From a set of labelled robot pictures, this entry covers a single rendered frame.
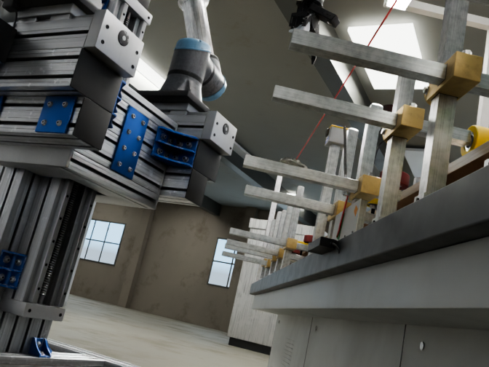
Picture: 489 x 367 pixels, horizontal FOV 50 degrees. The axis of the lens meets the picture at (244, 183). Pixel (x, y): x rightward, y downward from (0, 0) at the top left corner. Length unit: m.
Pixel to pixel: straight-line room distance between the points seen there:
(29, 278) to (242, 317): 7.12
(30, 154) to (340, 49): 0.77
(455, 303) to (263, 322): 7.48
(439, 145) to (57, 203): 0.93
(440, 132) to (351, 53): 0.22
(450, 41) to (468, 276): 0.49
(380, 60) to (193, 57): 0.84
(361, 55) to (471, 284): 0.44
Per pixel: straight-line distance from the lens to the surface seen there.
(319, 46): 0.99
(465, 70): 1.02
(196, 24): 1.97
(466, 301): 0.82
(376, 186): 1.43
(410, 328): 1.54
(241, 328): 8.40
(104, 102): 1.22
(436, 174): 1.01
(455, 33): 1.14
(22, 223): 1.47
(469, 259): 0.83
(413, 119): 1.23
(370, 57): 1.01
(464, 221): 0.78
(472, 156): 1.26
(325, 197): 2.00
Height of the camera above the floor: 0.44
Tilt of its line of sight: 14 degrees up
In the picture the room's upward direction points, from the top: 13 degrees clockwise
